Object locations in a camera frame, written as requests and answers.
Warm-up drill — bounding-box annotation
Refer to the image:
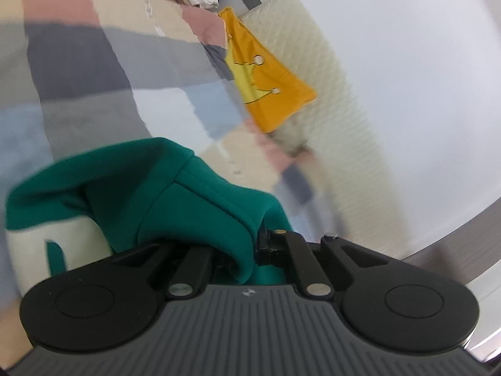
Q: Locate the green and white sweatshirt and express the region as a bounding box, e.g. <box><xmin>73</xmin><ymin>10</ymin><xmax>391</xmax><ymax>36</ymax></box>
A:
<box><xmin>5</xmin><ymin>138</ymin><xmax>290</xmax><ymax>293</ymax></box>

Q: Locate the patchwork checked duvet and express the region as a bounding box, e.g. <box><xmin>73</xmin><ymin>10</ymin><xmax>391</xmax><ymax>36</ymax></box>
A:
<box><xmin>1</xmin><ymin>0</ymin><xmax>332</xmax><ymax>367</ymax></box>

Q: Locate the yellow crown cushion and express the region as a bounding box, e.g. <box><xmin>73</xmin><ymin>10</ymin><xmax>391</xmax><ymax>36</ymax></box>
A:
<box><xmin>218</xmin><ymin>8</ymin><xmax>317</xmax><ymax>133</ymax></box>

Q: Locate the cream quilted headboard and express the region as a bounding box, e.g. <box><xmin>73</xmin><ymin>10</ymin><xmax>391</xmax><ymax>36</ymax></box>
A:
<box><xmin>240</xmin><ymin>0</ymin><xmax>411</xmax><ymax>259</ymax></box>

